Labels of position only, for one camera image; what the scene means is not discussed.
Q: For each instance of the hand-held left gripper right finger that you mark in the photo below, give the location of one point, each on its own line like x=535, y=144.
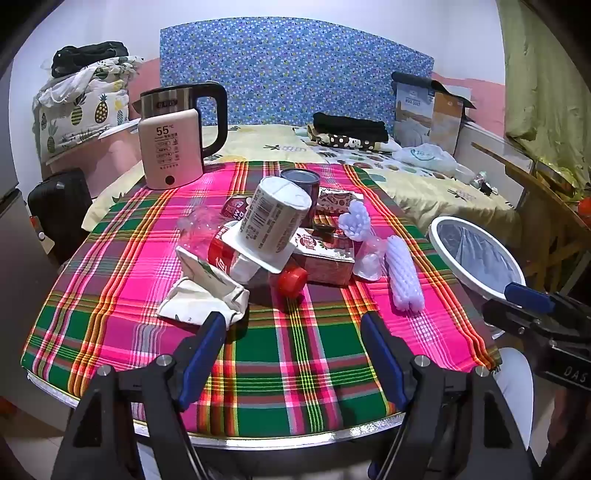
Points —
x=381, y=355

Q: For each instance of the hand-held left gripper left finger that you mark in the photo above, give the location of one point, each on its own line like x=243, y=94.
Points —
x=203, y=355

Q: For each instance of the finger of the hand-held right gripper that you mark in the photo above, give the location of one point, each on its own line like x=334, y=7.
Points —
x=528, y=295
x=512, y=318

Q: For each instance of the long lavender foam net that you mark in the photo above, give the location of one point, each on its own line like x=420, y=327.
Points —
x=404, y=277

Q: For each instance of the clear plastic cup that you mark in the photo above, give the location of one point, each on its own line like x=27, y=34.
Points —
x=369, y=263

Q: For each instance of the red white strawberry carton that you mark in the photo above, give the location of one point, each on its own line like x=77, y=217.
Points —
x=328, y=265

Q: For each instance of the white trash bin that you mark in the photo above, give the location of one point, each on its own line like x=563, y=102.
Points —
x=436, y=240

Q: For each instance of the red label cola bottle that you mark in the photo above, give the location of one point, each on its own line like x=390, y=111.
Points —
x=291, y=281

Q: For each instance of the clear plastic bottle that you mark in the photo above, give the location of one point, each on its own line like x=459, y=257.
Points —
x=198, y=230

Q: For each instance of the heart shaped lavender foam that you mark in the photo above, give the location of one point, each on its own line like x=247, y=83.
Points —
x=354, y=221

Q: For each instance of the brown chocolate wrapper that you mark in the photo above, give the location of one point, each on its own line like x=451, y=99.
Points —
x=323, y=224

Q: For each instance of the red printed drink can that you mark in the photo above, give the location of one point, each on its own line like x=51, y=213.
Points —
x=235, y=207

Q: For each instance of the white paper yogurt cup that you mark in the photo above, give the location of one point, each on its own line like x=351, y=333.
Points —
x=272, y=217

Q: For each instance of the brown patterned white carton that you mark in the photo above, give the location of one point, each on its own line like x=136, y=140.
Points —
x=337, y=201

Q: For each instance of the maroon tin can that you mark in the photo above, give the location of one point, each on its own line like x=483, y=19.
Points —
x=302, y=184

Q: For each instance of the person's right forearm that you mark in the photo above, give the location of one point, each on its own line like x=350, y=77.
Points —
x=561, y=424

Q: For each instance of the wooden folding table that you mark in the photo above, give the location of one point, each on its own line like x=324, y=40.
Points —
x=545, y=217

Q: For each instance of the pink green plaid tablecloth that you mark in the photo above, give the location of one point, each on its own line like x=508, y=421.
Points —
x=300, y=369

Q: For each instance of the round table with metal rim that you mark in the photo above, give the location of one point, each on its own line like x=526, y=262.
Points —
x=277, y=444

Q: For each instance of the shiny yellow bag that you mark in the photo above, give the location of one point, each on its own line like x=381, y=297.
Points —
x=556, y=175

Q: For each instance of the yellow bed sheet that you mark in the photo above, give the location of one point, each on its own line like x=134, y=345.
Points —
x=415, y=194

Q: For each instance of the translucent plastic bag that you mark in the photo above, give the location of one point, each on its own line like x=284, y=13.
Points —
x=425, y=157

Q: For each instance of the open cardboard box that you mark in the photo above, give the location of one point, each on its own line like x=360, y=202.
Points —
x=445, y=120

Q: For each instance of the white fruit print quilt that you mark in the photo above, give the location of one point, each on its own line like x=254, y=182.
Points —
x=369, y=159

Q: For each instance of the grey refrigerator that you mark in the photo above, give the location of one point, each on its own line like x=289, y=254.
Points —
x=18, y=277

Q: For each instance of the white warmer device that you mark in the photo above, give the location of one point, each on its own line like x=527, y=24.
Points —
x=171, y=157

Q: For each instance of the green curtain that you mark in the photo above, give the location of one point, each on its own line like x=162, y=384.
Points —
x=545, y=92

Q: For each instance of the black suitcase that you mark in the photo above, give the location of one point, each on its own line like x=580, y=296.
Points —
x=60, y=207

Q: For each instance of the brown polka dot cloth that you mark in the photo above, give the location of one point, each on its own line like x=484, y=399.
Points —
x=341, y=141

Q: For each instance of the pink storage box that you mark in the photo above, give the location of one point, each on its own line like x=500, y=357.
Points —
x=115, y=152

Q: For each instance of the black folded clothes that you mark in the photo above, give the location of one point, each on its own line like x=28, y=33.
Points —
x=351, y=127

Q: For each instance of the steel electric kettle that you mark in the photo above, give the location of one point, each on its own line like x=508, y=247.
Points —
x=212, y=120

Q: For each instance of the pineapple print storage bag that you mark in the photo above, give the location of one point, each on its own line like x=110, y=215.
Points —
x=83, y=110

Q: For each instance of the blue floral headboard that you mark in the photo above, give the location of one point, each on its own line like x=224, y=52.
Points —
x=295, y=69

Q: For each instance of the white plastic bag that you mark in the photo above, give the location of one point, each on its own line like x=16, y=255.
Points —
x=60, y=90

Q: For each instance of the black clothes pile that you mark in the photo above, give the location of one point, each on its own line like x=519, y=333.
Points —
x=87, y=55

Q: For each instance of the white bed frame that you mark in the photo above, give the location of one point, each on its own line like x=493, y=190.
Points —
x=489, y=147

